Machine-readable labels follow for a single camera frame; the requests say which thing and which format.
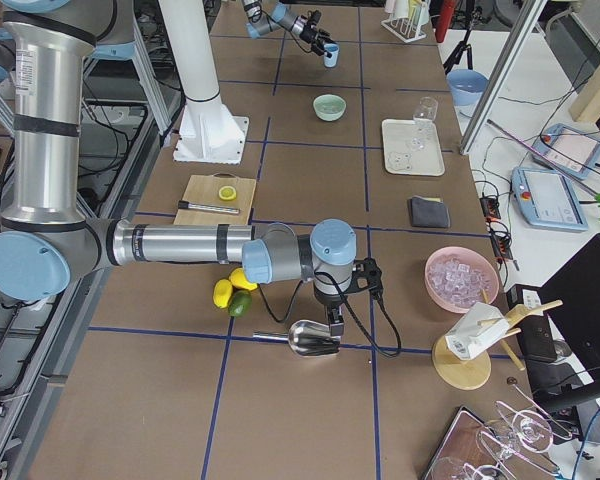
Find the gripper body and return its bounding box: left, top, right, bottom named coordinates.
left=313, top=272, right=352, bottom=309
left=295, top=12, right=324, bottom=50

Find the light blue plastic cup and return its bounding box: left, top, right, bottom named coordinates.
left=323, top=45, right=339, bottom=68

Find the green bowl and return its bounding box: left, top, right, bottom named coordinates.
left=313, top=94, right=347, bottom=122

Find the metal ice scoop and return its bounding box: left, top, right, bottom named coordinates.
left=252, top=319, right=340, bottom=357

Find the pink bowl with ice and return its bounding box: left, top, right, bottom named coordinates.
left=424, top=246, right=500, bottom=313

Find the blue bowl off table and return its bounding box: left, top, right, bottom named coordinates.
left=446, top=69, right=489, bottom=107

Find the green lime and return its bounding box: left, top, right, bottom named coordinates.
left=227, top=290, right=252, bottom=318

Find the whole yellow lemon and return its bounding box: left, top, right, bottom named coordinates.
left=212, top=279, right=233, bottom=309

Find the grey folded cloth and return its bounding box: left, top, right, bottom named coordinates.
left=408, top=196, right=451, bottom=228

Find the clear wine glass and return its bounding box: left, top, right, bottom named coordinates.
left=410, top=96, right=438, bottom=150

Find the halved lemon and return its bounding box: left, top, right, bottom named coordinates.
left=218, top=185, right=238, bottom=202

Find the cream bear tray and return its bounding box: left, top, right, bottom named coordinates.
left=381, top=119, right=445, bottom=177

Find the wooden round stand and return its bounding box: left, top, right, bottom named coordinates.
left=432, top=300, right=563, bottom=390

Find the wooden cutting board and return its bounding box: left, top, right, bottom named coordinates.
left=174, top=174, right=257, bottom=225

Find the black tripod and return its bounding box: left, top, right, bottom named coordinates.
left=443, top=0, right=482, bottom=74

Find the long metal rod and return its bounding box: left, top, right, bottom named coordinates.
left=486, top=119, right=600, bottom=207

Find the blue teach pendant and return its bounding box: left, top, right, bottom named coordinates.
left=533, top=123, right=600, bottom=180
left=511, top=167, right=588, bottom=232

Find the black monitor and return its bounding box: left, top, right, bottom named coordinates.
left=539, top=233, right=600, bottom=413

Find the white wire cup rack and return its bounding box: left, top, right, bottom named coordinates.
left=381, top=0, right=430, bottom=43

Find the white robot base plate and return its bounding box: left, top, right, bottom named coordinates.
left=174, top=97, right=249, bottom=164

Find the aluminium frame post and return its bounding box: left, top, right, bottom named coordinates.
left=459, top=0, right=547, bottom=155

